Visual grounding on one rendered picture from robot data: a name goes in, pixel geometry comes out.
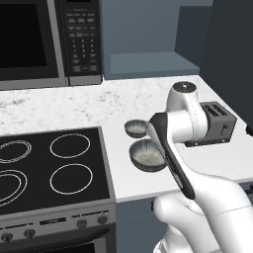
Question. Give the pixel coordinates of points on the dark round stove knob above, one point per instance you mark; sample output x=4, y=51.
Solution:
x=81, y=223
x=29, y=233
x=102, y=219
x=6, y=236

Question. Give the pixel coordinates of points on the open blue-grey wall cabinet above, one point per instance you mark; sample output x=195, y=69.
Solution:
x=145, y=39

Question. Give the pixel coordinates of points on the blue-grey base cabinet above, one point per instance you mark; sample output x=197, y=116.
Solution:
x=135, y=227

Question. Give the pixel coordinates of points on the dark blue cabinet door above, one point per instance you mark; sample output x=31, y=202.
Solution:
x=230, y=49

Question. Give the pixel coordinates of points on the large grey bowl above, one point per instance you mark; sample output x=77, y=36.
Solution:
x=146, y=158

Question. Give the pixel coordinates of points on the small grey bowl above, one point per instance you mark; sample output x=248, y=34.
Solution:
x=135, y=127

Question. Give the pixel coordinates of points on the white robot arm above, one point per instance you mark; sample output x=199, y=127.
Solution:
x=197, y=210

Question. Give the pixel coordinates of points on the dark grey toaster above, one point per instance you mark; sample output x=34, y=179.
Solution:
x=221, y=124

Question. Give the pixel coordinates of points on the black and silver microwave oven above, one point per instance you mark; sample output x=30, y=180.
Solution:
x=39, y=39

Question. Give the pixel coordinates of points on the black glass hob stove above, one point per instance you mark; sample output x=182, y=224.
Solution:
x=56, y=164

